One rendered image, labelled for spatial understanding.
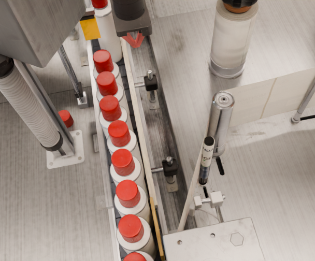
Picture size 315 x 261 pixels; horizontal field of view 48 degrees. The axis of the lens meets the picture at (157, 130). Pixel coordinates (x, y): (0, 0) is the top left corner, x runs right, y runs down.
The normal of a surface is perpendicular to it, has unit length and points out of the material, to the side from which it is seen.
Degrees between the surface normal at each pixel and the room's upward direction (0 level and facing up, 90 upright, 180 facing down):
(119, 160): 3
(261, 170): 0
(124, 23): 1
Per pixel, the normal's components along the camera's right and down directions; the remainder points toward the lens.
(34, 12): 0.91, 0.33
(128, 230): -0.05, -0.51
